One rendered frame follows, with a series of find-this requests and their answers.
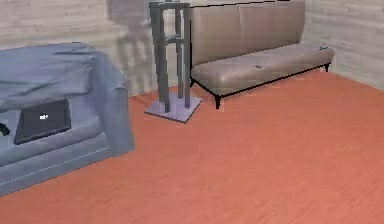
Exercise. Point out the beige sofa with black legs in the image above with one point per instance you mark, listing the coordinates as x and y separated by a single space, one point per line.
253 56

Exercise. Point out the blue grey sofa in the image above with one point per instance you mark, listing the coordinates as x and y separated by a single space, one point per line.
83 83

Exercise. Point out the grey stand with square base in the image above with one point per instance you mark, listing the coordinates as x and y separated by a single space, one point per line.
163 66

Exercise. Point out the small black object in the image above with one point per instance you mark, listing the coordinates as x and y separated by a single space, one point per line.
4 130

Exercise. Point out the black laptop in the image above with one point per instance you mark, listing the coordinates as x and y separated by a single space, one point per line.
43 120

